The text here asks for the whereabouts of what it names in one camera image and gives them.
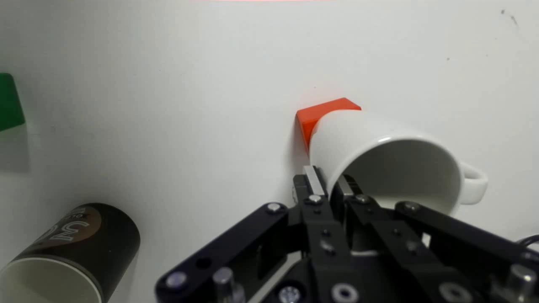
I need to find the white cup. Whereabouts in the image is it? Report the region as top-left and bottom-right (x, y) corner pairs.
(309, 107), (489, 216)

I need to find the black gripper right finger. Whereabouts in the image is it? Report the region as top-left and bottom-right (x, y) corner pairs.
(334, 173), (539, 303)

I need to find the green cube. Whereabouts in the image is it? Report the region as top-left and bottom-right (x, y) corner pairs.
(0, 72), (28, 134)

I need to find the orange cube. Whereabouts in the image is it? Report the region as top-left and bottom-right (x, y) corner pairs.
(295, 95), (363, 151)

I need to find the black cup with logo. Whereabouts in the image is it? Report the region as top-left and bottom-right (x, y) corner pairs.
(0, 201), (142, 303)

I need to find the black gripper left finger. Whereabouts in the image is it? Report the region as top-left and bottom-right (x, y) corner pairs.
(156, 164), (351, 303)

